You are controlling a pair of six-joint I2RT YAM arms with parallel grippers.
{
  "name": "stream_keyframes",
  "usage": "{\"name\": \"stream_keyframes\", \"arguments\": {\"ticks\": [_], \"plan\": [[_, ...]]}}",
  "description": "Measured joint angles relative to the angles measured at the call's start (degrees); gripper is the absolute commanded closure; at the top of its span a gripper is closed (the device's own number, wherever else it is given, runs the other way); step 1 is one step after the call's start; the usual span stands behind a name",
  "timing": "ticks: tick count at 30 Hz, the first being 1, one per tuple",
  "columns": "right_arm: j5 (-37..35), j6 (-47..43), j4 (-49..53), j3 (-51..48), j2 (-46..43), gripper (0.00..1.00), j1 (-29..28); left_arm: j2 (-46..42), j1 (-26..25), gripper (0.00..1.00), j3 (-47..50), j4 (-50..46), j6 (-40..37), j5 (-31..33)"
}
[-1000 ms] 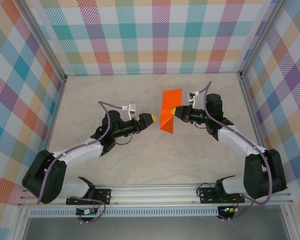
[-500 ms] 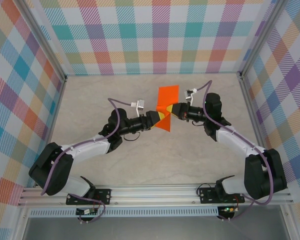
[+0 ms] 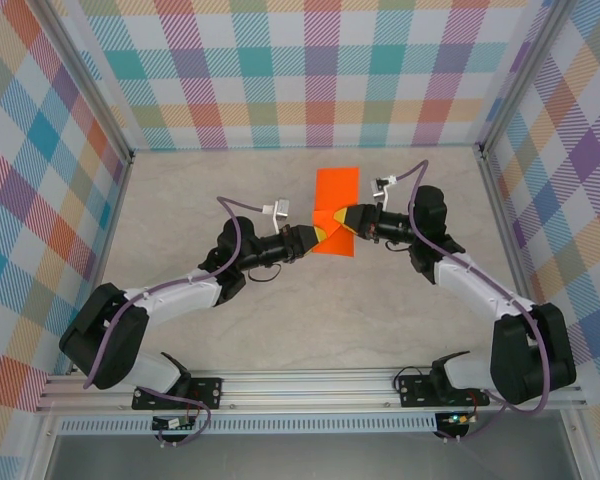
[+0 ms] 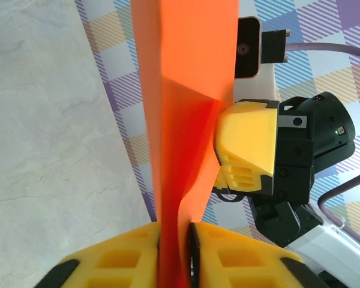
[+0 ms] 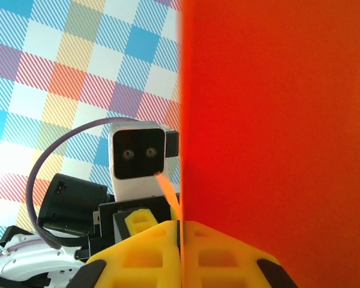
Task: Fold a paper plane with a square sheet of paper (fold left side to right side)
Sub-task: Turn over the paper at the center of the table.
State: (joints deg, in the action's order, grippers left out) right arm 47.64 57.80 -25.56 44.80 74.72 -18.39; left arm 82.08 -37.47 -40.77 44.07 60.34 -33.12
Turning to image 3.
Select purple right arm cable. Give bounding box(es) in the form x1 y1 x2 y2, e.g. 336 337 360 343
390 159 554 444

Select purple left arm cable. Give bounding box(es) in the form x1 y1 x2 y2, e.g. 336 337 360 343
82 196 267 448

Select orange paper sheet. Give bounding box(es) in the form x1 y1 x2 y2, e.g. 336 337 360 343
310 168 362 259

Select thin black base wire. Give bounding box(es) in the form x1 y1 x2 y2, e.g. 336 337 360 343
392 363 434 396

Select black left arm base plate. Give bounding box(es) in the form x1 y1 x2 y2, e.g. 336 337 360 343
132 377 224 412

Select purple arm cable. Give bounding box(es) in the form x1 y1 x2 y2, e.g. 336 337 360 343
82 196 267 448
390 159 554 444

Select grey metal shelf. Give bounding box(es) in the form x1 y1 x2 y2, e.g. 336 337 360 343
44 432 581 480

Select perforated metal cable strip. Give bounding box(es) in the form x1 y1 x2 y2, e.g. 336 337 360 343
59 417 439 435

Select aluminium side rail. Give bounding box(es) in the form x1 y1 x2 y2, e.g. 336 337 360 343
67 152 136 376
477 147 551 371

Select aluminium corner post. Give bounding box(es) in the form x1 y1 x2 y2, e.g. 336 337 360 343
34 0 135 164
472 0 584 161

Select thin black left gripper wire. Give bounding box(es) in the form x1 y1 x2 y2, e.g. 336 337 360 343
244 264 281 285

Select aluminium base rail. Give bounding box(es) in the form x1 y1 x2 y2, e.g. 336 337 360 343
34 367 589 414

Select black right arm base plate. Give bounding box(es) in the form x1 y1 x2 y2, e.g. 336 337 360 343
397 374 491 409

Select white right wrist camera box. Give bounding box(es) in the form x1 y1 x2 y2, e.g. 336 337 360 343
371 174 399 206

